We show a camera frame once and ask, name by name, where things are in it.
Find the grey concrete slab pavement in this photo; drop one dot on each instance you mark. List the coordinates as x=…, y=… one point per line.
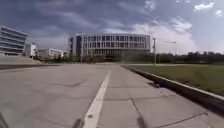
x=53, y=90

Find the low pale building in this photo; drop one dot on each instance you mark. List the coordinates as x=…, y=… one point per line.
x=50, y=53

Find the pole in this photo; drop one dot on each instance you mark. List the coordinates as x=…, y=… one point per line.
x=154, y=50

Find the row of dark trees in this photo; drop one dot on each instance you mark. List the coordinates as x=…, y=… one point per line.
x=193, y=57

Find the white painted line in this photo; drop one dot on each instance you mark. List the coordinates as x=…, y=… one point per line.
x=96, y=103

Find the robot's own part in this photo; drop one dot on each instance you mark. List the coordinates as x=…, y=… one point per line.
x=141, y=122
x=78, y=124

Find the small white building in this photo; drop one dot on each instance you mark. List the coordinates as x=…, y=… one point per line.
x=30, y=50

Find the grey sloped bank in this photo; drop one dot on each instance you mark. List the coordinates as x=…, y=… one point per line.
x=16, y=60

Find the grey concrete kerb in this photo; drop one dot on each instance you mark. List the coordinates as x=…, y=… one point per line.
x=186, y=90

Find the grass lawn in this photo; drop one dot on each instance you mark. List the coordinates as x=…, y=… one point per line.
x=196, y=76

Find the wide grey windowed building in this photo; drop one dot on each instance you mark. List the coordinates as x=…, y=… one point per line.
x=113, y=41

